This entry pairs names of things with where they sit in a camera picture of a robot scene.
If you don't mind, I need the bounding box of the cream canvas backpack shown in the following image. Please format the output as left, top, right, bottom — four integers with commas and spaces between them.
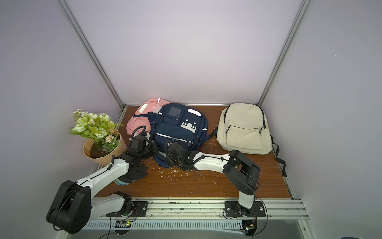
213, 103, 287, 177

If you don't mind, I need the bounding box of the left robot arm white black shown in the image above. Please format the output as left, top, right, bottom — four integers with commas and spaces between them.
46, 132, 157, 235

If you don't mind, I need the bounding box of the teal bowl with handle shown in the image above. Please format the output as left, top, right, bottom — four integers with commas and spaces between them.
114, 177, 134, 186

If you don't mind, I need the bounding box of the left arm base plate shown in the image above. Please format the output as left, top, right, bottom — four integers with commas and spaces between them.
107, 201, 148, 218

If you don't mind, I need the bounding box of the navy blue backpack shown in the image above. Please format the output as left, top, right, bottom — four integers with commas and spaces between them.
139, 103, 216, 168

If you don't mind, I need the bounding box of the artificial green flower bouquet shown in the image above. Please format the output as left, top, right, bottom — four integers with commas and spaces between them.
70, 109, 121, 155

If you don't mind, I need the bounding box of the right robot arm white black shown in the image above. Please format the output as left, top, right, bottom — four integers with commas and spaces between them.
165, 141, 261, 210

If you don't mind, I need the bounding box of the black glove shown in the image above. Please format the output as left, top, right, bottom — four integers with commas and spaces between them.
119, 162, 148, 182

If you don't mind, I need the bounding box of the brown paper flower pot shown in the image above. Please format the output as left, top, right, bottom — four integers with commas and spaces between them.
83, 129, 127, 166

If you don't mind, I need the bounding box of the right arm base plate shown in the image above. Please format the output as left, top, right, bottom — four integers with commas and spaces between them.
224, 201, 266, 218

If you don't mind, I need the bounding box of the pink backpack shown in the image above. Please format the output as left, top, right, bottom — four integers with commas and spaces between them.
126, 98, 171, 135

